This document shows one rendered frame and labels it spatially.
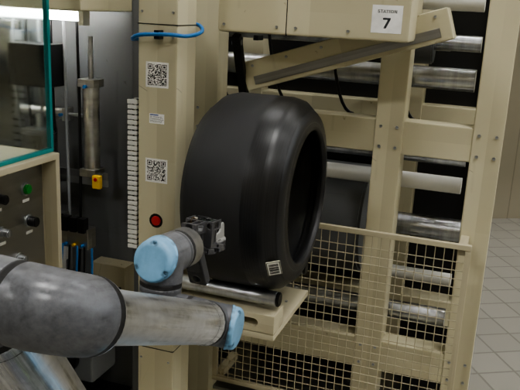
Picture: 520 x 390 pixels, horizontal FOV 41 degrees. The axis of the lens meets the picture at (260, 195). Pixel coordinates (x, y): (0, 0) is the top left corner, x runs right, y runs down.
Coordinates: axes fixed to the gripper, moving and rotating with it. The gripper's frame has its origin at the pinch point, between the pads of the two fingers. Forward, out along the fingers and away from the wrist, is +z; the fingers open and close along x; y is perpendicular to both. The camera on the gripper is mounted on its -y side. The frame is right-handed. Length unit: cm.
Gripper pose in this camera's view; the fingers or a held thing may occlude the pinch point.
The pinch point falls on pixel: (219, 239)
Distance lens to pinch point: 177.9
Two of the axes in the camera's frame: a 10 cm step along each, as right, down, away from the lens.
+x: -9.4, -1.3, 3.1
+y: 0.9, -9.8, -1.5
